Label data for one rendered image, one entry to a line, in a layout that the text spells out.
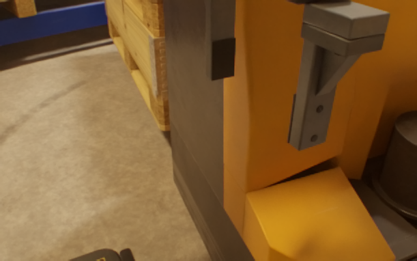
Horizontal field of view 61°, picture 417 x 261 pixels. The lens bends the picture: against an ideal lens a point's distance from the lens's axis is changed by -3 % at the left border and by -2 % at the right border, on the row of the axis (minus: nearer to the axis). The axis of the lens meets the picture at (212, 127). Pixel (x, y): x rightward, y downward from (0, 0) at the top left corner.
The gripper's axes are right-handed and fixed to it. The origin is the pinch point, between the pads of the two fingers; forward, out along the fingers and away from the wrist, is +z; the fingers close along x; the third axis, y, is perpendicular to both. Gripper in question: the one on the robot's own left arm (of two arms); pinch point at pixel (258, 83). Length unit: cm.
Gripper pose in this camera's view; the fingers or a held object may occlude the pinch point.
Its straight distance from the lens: 31.4
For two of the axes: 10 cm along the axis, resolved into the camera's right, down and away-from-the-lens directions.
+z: -0.1, 8.5, 5.3
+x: -4.6, -4.7, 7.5
